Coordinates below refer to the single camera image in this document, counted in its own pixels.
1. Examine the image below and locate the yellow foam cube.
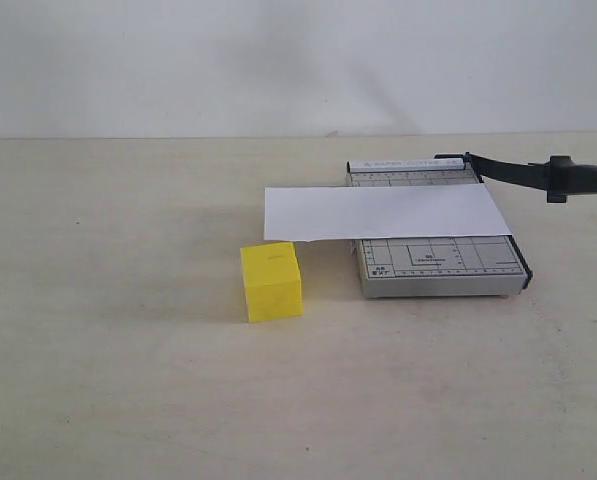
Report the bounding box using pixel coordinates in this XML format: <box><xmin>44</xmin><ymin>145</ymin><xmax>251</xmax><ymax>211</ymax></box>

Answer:
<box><xmin>240</xmin><ymin>242</ymin><xmax>304</xmax><ymax>323</ymax></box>

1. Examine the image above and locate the white paper sheet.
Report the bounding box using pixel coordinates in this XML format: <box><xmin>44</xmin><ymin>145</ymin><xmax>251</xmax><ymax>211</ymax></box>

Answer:
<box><xmin>264</xmin><ymin>183</ymin><xmax>511</xmax><ymax>242</ymax></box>

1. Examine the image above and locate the black cutter blade arm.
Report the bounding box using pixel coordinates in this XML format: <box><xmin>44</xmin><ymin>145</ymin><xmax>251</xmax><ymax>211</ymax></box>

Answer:
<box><xmin>434</xmin><ymin>152</ymin><xmax>597</xmax><ymax>203</ymax></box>

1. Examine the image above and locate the grey paper cutter base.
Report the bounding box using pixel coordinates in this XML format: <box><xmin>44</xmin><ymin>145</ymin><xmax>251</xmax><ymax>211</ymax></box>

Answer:
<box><xmin>346</xmin><ymin>154</ymin><xmax>533</xmax><ymax>298</ymax></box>

